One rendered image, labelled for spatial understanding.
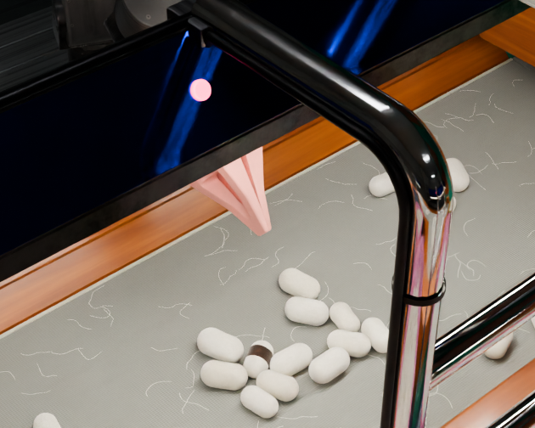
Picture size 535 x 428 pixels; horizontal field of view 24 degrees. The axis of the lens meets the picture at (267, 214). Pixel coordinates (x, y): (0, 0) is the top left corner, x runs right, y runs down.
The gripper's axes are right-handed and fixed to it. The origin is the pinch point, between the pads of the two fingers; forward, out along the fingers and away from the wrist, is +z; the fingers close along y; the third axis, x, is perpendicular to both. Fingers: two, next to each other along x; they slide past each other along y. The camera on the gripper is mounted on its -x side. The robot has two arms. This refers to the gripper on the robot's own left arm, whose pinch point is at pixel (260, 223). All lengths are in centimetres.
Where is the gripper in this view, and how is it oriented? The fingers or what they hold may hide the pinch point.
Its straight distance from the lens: 95.8
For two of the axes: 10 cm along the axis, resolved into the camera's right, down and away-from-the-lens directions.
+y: 7.6, -4.2, 4.9
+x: -4.2, 2.6, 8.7
